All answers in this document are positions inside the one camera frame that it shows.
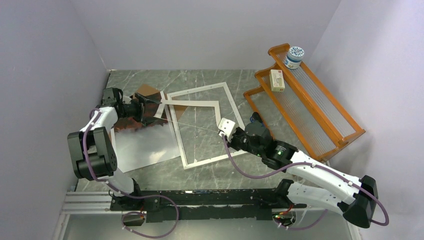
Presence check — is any blue white round jar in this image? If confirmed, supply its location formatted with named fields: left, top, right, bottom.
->
left=283, top=46, right=305, bottom=70

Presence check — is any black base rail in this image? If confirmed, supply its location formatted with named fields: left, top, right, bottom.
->
left=109, top=187, right=306, bottom=223

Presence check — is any small cream box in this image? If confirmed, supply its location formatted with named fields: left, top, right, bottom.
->
left=269, top=69, right=285, bottom=92

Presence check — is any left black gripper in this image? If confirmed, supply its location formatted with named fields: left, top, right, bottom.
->
left=120, top=93, right=161, bottom=126

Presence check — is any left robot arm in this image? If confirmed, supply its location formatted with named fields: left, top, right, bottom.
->
left=67, top=87, right=161, bottom=210

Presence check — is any white picture frame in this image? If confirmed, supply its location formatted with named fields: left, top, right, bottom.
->
left=166, top=82, right=245, bottom=170

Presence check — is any brown backing board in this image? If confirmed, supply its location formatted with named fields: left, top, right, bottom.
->
left=132, top=84, right=187, bottom=120

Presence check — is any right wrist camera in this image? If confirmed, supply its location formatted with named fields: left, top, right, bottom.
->
left=217, top=117, right=238, bottom=140

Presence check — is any blue stapler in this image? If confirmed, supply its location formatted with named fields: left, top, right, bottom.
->
left=249, top=111, right=264, bottom=126

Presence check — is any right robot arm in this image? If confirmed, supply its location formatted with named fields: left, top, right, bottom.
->
left=218, top=118, right=382, bottom=229

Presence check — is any purple cable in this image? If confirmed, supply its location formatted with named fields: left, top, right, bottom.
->
left=82, top=107, right=180, bottom=239
left=220, top=133, right=390, bottom=232

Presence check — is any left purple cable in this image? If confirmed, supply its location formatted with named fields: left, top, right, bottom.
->
left=82, top=107, right=180, bottom=239

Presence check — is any red and white photo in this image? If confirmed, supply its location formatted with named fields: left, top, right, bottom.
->
left=112, top=103, right=181, bottom=173

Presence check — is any orange wooden shelf rack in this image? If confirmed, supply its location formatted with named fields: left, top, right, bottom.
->
left=243, top=43, right=366, bottom=163

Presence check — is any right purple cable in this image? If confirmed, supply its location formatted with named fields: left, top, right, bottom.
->
left=220, top=133, right=390, bottom=232

